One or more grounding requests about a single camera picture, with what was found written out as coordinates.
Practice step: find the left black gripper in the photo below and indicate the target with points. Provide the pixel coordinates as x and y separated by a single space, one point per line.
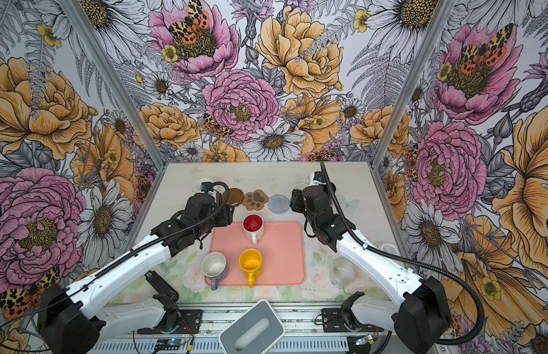
224 215

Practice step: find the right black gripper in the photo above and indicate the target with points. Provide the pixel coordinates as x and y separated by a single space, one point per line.
297 200

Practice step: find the glossy brown round coaster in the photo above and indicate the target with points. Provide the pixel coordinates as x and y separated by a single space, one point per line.
236 197

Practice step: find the grey blue round coaster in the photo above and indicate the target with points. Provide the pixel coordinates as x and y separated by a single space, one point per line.
279 204

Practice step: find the white mug red inside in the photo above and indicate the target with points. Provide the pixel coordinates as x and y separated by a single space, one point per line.
254 228

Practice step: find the brown paw print coaster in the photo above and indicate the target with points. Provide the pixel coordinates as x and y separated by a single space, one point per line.
255 201

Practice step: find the white mug off tray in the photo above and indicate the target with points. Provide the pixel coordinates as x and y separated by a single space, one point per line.
201 185

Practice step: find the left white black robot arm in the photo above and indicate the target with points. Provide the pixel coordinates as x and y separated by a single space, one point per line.
86 297

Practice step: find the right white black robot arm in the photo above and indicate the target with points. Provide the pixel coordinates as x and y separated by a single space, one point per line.
394 273

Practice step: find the clear glass cup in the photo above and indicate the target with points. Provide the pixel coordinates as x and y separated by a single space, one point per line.
343 272

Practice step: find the pink rectangular tray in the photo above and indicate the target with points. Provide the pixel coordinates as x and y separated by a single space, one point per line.
276 260

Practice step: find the yellow mug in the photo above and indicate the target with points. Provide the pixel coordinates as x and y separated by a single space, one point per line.
251 264

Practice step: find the black rectangular remote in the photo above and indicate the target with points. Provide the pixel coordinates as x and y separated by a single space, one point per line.
161 286

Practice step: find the green circuit board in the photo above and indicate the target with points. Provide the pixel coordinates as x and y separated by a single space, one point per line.
168 344

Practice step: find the white mug purple handle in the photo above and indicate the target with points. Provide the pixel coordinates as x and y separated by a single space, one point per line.
215 269

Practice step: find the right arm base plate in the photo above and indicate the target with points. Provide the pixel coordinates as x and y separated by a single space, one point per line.
338 320

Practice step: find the aluminium front rail frame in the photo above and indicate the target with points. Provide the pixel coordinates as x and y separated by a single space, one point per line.
419 325

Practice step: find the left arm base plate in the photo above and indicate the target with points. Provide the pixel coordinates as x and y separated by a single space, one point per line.
190 321

